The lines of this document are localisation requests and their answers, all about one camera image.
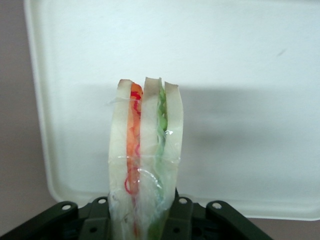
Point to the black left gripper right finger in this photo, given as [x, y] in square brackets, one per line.
[212, 225]

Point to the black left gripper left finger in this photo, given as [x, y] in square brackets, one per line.
[62, 225]

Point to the plastic-wrapped triangle sandwich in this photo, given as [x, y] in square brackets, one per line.
[147, 150]

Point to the white plastic tray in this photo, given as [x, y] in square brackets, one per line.
[225, 62]

